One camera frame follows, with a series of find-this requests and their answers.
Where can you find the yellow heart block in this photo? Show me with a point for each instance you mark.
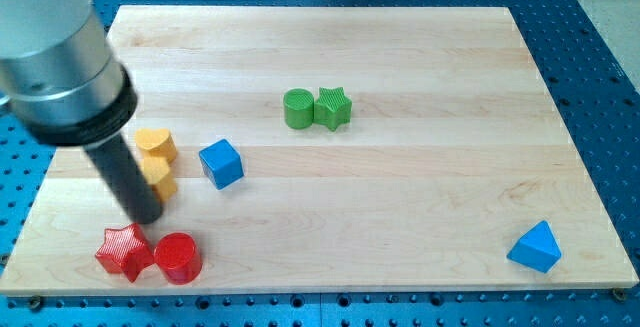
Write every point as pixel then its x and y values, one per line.
pixel 156 143

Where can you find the green cylinder block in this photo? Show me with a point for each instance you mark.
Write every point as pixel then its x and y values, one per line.
pixel 298 107

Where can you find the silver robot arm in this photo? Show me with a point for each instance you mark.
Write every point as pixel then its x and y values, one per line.
pixel 59 73

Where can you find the yellow pentagon block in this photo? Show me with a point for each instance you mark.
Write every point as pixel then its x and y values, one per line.
pixel 159 177

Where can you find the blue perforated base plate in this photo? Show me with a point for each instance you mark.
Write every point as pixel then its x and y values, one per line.
pixel 596 98

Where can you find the green star block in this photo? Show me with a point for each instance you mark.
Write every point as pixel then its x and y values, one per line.
pixel 332 108

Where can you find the light wooden board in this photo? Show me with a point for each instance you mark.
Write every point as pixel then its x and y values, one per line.
pixel 454 150

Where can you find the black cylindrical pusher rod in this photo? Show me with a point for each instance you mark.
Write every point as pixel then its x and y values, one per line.
pixel 117 166

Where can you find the blue triangular prism block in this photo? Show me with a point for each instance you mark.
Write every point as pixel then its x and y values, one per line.
pixel 537 249

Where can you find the red star block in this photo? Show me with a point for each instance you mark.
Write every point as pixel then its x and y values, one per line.
pixel 125 251

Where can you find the blue cube block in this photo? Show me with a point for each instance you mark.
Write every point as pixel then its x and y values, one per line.
pixel 221 163

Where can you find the red cylinder block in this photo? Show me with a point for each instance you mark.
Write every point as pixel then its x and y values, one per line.
pixel 178 257

